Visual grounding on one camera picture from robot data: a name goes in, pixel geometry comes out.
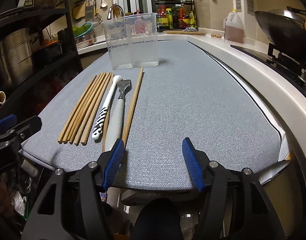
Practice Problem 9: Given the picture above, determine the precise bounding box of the black metal shelf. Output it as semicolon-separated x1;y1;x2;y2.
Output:
0;0;82;122

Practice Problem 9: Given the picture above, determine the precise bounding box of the chrome kitchen faucet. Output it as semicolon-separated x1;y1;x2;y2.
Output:
107;4;125;20

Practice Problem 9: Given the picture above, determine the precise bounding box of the brown liquid plastic jug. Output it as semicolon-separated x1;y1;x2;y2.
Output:
223;9;244;43

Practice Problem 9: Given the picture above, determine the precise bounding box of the large steel stockpot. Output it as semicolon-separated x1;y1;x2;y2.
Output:
0;28;33;87

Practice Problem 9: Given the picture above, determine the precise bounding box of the black wok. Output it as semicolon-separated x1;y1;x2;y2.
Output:
254;6;306;63

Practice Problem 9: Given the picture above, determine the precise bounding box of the white zebra handle spoon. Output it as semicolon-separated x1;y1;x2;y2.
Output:
92;75;122;140

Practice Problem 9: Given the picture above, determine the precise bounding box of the grey woven table mat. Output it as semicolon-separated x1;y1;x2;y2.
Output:
21;40;289;190

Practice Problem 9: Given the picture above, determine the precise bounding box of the black gas stove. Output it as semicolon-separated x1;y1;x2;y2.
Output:
231;43;306;98

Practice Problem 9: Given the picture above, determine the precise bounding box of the clear plastic utensil container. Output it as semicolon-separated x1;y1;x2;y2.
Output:
103;13;159;70

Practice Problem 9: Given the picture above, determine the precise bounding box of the black condiment rack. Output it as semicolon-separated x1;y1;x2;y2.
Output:
155;0;198;32

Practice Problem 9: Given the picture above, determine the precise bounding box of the white hanging ladle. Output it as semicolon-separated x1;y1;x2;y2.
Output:
100;0;107;8

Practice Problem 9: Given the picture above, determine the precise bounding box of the wooden cutting board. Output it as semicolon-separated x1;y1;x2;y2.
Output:
163;30;206;36

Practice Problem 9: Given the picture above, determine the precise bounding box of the white handle metal fork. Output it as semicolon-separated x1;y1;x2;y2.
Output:
104;80;131;152

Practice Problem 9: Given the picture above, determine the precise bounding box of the metal box grater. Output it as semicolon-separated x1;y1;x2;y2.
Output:
84;0;94;23

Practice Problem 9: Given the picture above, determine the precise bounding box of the green plastic basin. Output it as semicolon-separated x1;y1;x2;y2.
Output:
73;22;93;38

